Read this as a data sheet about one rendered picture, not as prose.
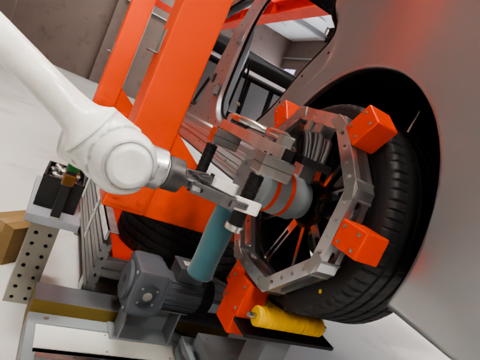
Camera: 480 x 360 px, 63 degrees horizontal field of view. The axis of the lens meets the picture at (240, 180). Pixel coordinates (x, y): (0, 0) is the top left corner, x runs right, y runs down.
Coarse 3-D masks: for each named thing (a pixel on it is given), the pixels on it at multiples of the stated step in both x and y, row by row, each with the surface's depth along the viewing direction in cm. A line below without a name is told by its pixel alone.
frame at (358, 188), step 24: (288, 120) 128; (336, 120) 106; (360, 168) 99; (360, 192) 93; (336, 216) 95; (360, 216) 95; (240, 240) 130; (264, 264) 122; (312, 264) 96; (336, 264) 97; (264, 288) 110; (288, 288) 108
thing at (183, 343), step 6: (186, 336) 150; (180, 342) 148; (186, 342) 150; (192, 342) 150; (180, 348) 146; (186, 348) 143; (192, 348) 148; (174, 354) 148; (180, 354) 145; (186, 354) 140; (192, 354) 144; (198, 354) 144
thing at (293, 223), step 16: (336, 144) 133; (336, 160) 142; (368, 160) 104; (320, 176) 122; (336, 176) 117; (320, 192) 126; (336, 192) 113; (272, 224) 142; (288, 224) 146; (304, 224) 124; (320, 224) 116; (272, 240) 138; (288, 240) 127; (304, 240) 120; (272, 256) 130; (288, 256) 137; (304, 256) 143
